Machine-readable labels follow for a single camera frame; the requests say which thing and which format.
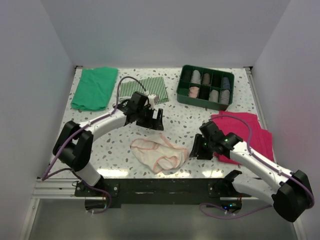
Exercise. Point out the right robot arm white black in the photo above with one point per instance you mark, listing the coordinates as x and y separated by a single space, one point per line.
288 192

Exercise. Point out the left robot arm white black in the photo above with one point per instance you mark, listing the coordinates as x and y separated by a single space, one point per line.
74 144

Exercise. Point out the blue striped rolled sock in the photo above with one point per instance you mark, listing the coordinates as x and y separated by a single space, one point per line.
226 83

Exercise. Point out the pink folded cloth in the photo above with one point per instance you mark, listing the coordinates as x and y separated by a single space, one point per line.
246 126

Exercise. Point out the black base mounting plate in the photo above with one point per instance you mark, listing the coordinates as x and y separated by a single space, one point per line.
168 191

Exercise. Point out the green divided storage tray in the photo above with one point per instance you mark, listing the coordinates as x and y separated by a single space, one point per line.
202 99

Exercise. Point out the aluminium frame rail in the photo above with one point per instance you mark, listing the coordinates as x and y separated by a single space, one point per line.
56 188

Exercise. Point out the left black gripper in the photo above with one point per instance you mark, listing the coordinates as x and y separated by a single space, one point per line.
157 123

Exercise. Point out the white pink-trimmed underwear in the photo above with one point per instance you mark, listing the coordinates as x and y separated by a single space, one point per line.
158 154

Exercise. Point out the green folded cloth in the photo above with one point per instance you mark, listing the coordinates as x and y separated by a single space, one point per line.
94 89

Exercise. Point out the green white striped underwear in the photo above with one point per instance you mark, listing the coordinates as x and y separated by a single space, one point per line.
154 85

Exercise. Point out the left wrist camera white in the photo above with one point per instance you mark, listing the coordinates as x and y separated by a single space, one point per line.
153 99

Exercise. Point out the brown rolled sock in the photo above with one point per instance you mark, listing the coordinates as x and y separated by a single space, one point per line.
206 79

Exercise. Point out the grey striped rolled sock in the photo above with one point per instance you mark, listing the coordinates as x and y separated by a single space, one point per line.
224 97

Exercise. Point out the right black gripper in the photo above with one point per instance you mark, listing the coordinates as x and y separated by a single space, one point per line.
197 150

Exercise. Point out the pink rolled underwear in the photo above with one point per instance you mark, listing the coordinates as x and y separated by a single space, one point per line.
193 92

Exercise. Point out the beige grey rolled sock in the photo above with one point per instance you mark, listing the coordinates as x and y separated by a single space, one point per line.
214 96

